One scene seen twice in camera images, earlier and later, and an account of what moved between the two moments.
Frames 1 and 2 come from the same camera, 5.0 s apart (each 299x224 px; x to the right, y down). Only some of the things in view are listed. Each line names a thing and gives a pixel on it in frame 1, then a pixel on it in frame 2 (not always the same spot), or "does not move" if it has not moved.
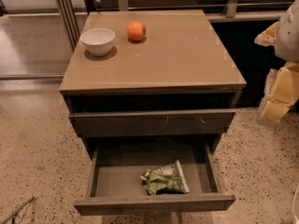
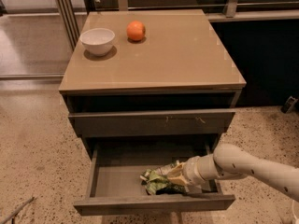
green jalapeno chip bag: [168, 178] does not move
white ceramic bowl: [97, 41] does not move
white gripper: [288, 37] to [191, 171]
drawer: [115, 186] does not move
